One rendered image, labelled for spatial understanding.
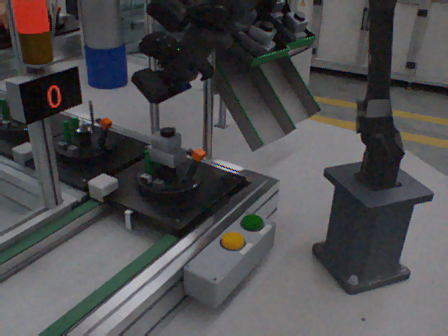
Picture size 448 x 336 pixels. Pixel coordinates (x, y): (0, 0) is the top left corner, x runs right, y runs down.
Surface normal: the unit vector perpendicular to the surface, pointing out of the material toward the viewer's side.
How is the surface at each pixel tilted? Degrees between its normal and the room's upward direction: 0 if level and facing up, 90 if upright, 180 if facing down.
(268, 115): 45
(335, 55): 90
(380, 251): 90
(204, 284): 90
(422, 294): 0
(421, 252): 0
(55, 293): 0
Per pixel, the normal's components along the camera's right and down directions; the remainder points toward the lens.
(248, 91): 0.54, -0.36
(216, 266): 0.03, -0.87
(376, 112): -0.25, -0.03
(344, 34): -0.41, 0.44
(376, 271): 0.36, 0.47
